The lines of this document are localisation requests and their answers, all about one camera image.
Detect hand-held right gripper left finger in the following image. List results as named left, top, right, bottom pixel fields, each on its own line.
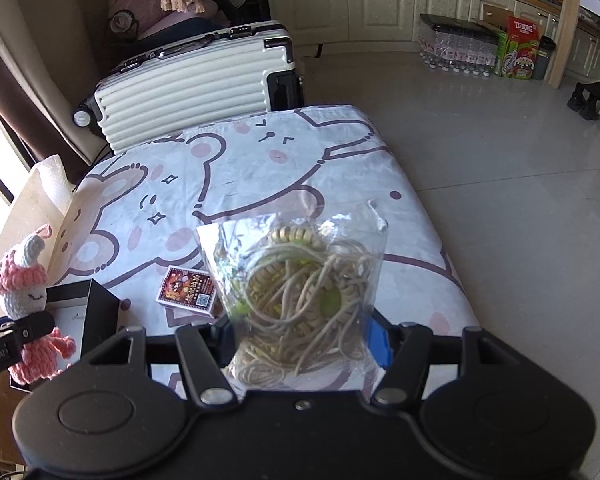
left=87, top=321, right=236, bottom=407

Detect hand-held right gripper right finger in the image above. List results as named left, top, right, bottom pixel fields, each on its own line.
left=369, top=309, right=517, bottom=407

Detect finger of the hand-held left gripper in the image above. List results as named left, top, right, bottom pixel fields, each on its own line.
left=11, top=312, right=57, bottom=350

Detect pink crochet doll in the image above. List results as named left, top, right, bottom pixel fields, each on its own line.
left=0, top=224, right=77, bottom=387

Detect black cardboard box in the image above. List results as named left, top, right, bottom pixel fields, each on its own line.
left=9, top=279, right=122, bottom=392

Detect playing card deck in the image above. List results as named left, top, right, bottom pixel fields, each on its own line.
left=155, top=265, right=219, bottom=317

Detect bag of rubber bands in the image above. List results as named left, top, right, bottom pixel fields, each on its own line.
left=195, top=199, right=392, bottom=394

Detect white paper towel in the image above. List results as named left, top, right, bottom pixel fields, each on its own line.
left=27, top=152, right=79, bottom=213

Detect printed bear blanket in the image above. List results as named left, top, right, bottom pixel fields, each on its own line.
left=62, top=104, right=481, bottom=403

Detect brown curtain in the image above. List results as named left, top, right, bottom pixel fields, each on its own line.
left=0, top=15, right=98, bottom=173

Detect white ribbed suitcase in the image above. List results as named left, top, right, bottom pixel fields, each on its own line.
left=72, top=20, right=307, bottom=154

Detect pack of water bottles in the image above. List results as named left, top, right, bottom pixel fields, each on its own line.
left=418, top=12, right=501, bottom=79

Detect red and green carton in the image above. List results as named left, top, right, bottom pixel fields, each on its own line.
left=495, top=16, right=541, bottom=81

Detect dark trash bin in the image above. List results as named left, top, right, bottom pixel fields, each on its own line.
left=532, top=35, right=557, bottom=81

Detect cream kitchen cabinets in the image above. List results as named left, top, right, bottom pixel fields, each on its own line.
left=257, top=0, right=600, bottom=83

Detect pink clothing pile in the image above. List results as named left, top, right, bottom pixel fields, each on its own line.
left=107, top=0, right=222, bottom=42

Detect open brown carton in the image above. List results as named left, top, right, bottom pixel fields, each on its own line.
left=479, top=2, right=517, bottom=37

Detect wooden post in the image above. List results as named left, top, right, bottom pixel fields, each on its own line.
left=547, top=0, right=584, bottom=92

